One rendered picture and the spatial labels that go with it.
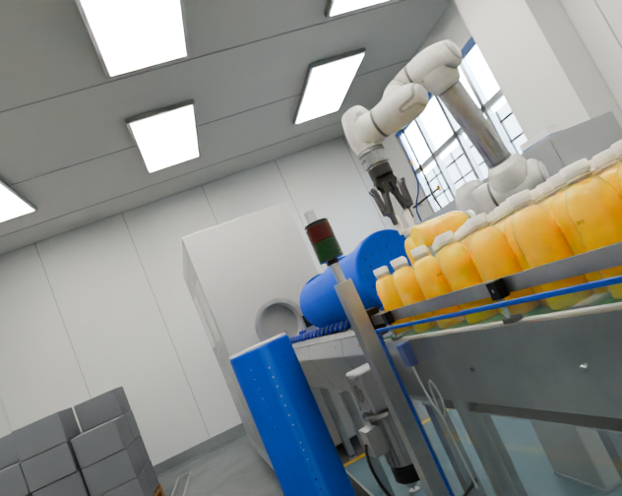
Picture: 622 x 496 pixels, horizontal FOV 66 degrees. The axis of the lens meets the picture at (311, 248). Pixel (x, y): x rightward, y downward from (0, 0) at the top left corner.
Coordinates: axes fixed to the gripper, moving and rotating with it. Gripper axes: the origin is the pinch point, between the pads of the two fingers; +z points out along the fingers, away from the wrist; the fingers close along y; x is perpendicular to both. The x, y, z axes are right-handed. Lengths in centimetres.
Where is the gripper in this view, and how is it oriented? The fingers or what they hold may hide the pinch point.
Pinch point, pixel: (404, 221)
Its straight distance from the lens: 156.8
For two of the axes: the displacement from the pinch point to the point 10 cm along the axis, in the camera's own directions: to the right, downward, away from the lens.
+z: 4.1, 9.1, -1.3
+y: -8.8, 3.5, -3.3
